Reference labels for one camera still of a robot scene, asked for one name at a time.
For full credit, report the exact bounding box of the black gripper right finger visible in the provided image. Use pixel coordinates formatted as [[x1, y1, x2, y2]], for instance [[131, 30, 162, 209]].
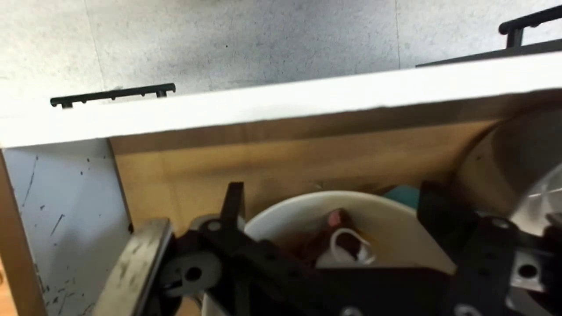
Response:
[[417, 179, 524, 316]]

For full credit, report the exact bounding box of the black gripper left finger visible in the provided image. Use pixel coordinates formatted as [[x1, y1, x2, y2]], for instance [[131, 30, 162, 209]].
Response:
[[189, 181, 322, 308]]

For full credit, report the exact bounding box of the white toy sink unit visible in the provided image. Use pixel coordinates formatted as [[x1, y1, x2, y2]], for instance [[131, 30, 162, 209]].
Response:
[[0, 49, 562, 316]]

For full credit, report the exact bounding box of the steel bowl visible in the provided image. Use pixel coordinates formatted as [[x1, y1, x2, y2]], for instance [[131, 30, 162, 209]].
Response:
[[456, 104, 562, 239]]

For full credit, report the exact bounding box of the brown plush toy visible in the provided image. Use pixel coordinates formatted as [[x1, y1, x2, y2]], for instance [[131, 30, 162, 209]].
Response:
[[299, 206, 378, 271]]

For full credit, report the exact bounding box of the white bowl with teal handles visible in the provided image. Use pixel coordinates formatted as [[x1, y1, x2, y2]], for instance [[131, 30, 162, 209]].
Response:
[[241, 183, 461, 278]]

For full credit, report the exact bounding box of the black cabinet handle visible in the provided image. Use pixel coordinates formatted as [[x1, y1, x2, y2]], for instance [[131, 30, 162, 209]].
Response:
[[48, 81, 178, 111], [498, 4, 562, 51]]

